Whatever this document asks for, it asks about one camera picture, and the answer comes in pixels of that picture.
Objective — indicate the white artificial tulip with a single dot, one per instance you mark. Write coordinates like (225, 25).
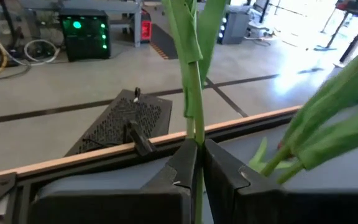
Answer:
(196, 93)

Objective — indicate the grey computer tower blue lights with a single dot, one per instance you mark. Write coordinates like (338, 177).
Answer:
(236, 25)

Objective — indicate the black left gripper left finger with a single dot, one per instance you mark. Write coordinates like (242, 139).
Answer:
(166, 202)

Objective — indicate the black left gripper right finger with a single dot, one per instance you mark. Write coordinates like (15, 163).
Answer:
(244, 202)

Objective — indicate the black computer tower green lights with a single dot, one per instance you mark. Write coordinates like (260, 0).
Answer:
(85, 37)

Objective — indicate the red lit device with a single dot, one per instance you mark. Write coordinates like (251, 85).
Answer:
(145, 29)

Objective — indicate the black stand pole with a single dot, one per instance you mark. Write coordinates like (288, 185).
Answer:
(8, 28)

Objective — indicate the black perforated computer case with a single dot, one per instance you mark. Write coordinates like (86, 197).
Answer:
(120, 124)

